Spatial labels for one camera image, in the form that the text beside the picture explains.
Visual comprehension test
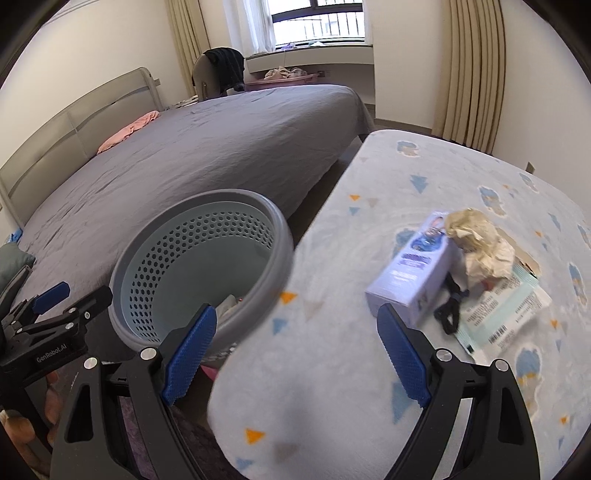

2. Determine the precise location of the clothes pile on desk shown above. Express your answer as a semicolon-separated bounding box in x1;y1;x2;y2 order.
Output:
263;66;308;81

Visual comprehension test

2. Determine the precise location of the black blue cord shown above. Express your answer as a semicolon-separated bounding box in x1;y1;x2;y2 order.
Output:
434;271;470;335

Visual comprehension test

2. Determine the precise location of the beige curtain right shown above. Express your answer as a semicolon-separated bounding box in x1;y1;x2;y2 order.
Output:
432;0;506;154

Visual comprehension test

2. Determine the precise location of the beige curtain left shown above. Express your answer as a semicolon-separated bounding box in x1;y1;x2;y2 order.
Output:
164;0;211;95

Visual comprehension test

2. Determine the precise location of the light blue patterned blanket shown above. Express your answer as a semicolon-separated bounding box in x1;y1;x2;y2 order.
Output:
207;130;590;479

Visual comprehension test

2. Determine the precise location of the white printed paper sheet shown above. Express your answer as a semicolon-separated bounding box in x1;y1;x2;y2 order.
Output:
455;263;552;365

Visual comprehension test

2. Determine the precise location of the grey bed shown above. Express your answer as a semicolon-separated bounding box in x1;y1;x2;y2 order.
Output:
19;84;374;299

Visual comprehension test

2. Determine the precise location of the beige curtain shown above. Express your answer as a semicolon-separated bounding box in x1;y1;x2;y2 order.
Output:
164;0;211;95
432;0;506;154

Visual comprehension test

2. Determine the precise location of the dark green pillow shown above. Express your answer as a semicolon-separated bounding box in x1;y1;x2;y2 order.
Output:
0;242;35;291

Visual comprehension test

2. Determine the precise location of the pink cloth on bed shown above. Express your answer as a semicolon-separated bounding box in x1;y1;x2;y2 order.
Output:
96;110;160;154

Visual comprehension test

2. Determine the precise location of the white blue carton box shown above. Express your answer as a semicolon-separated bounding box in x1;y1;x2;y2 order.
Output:
366;211;459;327

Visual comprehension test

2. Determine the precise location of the chair with black garment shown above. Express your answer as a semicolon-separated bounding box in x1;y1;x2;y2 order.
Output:
192;47;245;101

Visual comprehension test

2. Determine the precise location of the window with bars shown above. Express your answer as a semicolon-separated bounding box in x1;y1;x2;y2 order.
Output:
267;0;369;48

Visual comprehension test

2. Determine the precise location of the beige paper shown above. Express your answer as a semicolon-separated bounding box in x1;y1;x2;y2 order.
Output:
445;209;515;287

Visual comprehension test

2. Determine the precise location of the grey upholstered headboard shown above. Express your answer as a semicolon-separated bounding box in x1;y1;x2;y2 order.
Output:
1;67;163;227

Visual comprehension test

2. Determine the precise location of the grey perforated waste basket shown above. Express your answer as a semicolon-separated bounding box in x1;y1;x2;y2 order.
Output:
108;189;294;365

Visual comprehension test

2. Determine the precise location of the person's left hand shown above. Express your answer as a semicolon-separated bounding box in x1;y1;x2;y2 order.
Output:
1;371;63;479

